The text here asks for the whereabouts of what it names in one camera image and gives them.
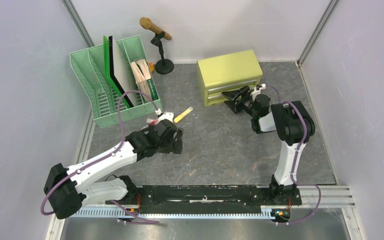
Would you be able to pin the brown microphone on stand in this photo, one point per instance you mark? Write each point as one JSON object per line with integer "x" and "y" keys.
{"x": 164, "y": 66}

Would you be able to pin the yellow highlighter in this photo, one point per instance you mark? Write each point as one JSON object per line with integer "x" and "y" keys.
{"x": 183, "y": 114}

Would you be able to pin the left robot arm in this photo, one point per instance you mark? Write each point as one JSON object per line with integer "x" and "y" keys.
{"x": 67, "y": 189}

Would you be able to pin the green plastic folder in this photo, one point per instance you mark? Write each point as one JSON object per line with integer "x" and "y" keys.
{"x": 106, "y": 61}

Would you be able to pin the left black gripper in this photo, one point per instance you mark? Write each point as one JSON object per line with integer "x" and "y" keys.
{"x": 177, "y": 144}

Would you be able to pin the mint green file organizer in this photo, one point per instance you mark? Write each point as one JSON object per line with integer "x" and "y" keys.
{"x": 89, "y": 67}

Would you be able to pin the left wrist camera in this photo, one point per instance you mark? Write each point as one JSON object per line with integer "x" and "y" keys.
{"x": 164, "y": 115}

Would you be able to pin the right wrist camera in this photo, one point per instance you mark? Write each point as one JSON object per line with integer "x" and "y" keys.
{"x": 257, "y": 90}

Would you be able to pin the yellow-green drawer chest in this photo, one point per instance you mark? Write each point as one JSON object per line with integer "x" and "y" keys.
{"x": 226, "y": 72}

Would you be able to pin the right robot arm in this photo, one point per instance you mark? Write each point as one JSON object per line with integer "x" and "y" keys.
{"x": 290, "y": 120}

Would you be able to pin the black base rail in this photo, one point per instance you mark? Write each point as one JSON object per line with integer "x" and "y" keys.
{"x": 206, "y": 199}

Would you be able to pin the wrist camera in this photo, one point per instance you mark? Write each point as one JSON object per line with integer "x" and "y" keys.
{"x": 164, "y": 115}
{"x": 257, "y": 90}

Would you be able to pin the small orange object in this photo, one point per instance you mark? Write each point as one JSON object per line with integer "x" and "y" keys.
{"x": 151, "y": 67}

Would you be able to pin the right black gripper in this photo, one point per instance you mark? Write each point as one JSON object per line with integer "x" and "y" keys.
{"x": 235, "y": 105}

